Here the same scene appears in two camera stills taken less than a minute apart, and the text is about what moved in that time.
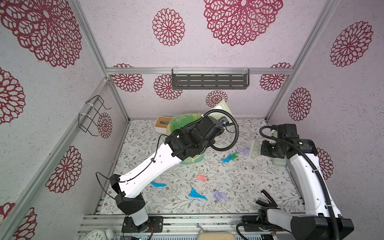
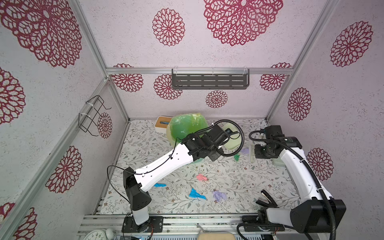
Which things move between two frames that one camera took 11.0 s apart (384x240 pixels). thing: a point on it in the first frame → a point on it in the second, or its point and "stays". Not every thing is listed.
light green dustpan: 222,106 → 234,139
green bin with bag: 179,121 stays
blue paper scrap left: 158,185 stays
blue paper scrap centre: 194,193 stays
